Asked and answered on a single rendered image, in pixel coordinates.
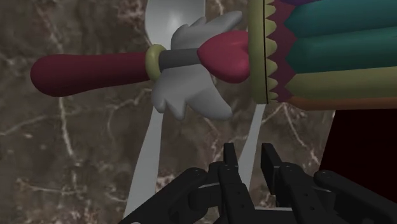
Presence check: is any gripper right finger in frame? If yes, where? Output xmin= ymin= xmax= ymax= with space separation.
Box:
xmin=261 ymin=143 xmax=397 ymax=224

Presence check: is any colourful striped toy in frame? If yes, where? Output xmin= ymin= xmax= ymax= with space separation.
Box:
xmin=247 ymin=0 xmax=397 ymax=111

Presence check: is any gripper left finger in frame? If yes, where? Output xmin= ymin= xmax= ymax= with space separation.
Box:
xmin=119 ymin=143 xmax=259 ymax=224

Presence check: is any silver cutlery piece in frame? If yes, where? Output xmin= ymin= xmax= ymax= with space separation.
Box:
xmin=237 ymin=103 xmax=267 ymax=192

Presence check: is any red heart winged toy wand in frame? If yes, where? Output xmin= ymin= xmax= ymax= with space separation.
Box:
xmin=30 ymin=10 xmax=251 ymax=121

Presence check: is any silver spoon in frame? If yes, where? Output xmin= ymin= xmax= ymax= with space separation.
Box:
xmin=123 ymin=0 xmax=206 ymax=218

